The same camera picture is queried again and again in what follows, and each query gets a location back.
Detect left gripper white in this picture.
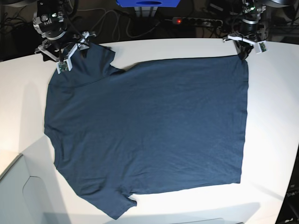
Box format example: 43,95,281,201
223,33,268,60

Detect blue box with oval hole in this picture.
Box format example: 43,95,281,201
116,0,180,7

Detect black power strip red switch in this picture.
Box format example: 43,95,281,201
171,17,223,28

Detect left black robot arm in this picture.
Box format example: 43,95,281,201
223,0,267,61

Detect grey white cable loops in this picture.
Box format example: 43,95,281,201
90,8,162,39

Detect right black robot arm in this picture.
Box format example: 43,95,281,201
33,0,96,74

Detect dark blue T-shirt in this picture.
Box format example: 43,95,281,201
44,45,249,219

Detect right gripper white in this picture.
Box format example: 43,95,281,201
35,31,96,73

